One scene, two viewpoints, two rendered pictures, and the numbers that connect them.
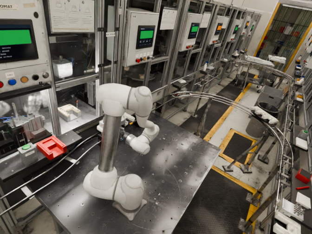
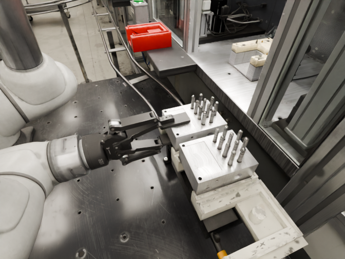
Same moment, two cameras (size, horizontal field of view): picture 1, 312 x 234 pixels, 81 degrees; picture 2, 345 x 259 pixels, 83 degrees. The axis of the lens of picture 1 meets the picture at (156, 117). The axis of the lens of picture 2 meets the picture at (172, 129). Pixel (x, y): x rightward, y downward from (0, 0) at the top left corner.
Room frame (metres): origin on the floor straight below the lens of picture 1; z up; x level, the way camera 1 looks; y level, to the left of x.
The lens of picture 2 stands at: (1.49, 0.12, 1.23)
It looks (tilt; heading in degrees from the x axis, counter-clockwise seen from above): 46 degrees down; 131
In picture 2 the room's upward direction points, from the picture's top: straight up
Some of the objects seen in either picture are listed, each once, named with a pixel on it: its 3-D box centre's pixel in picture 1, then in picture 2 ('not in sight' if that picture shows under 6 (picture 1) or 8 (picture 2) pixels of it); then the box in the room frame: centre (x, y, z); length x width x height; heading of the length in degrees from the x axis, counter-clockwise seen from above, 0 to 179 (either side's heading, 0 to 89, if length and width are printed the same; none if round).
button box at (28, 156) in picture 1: (27, 153); (141, 16); (0.76, 0.76, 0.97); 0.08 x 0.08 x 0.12; 61
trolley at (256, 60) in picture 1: (253, 73); not in sight; (5.83, -2.68, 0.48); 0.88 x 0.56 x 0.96; 79
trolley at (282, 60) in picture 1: (271, 69); not in sight; (6.75, -3.64, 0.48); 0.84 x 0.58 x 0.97; 159
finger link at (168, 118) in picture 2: not in sight; (162, 117); (1.27, 0.34, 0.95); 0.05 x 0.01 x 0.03; 61
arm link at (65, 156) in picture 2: (130, 139); (73, 156); (1.17, 0.17, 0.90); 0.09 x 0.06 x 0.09; 151
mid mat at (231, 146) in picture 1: (238, 146); not in sight; (2.57, -1.53, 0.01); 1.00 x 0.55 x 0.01; 151
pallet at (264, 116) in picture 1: (262, 116); not in sight; (2.26, -1.42, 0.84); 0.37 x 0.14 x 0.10; 29
